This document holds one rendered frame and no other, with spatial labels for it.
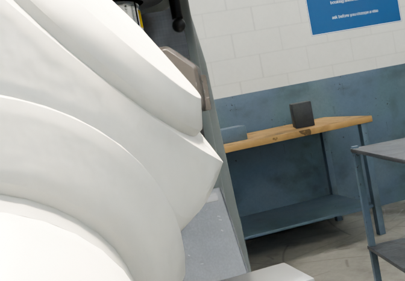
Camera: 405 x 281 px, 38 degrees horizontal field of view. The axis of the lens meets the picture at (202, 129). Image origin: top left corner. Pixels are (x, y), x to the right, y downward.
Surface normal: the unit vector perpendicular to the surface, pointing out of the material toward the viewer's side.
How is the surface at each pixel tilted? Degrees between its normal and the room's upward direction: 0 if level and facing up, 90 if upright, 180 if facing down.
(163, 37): 90
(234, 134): 90
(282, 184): 90
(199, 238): 63
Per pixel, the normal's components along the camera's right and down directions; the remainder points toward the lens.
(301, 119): -0.05, 0.06
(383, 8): 0.25, 0.00
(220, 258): 0.12, -0.45
